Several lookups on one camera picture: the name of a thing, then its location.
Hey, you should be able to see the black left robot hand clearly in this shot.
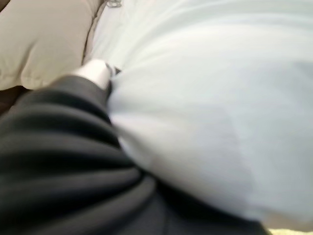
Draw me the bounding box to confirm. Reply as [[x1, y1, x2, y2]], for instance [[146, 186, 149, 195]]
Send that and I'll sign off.
[[0, 59, 269, 235]]

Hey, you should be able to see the white duvet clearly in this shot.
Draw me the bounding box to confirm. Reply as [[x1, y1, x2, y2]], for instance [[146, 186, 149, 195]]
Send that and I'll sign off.
[[83, 0, 313, 231]]

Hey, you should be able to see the large beige pillow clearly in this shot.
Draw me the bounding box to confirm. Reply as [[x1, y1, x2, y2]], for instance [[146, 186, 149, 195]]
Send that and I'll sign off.
[[0, 0, 106, 90]]

